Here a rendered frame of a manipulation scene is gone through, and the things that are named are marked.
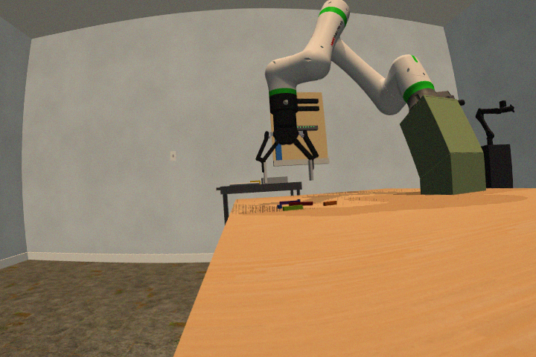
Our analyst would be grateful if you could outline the lime green rectangular bar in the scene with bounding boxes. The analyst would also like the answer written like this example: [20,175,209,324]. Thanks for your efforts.
[282,205,303,211]

